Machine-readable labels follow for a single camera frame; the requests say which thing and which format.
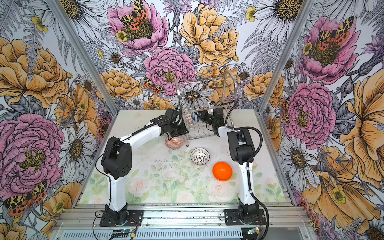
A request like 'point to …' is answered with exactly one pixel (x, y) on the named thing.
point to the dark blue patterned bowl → (188, 117)
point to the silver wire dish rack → (201, 101)
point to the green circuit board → (254, 230)
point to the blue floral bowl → (195, 117)
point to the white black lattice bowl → (200, 156)
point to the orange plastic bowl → (222, 171)
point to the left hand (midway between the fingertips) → (186, 135)
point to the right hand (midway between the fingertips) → (194, 115)
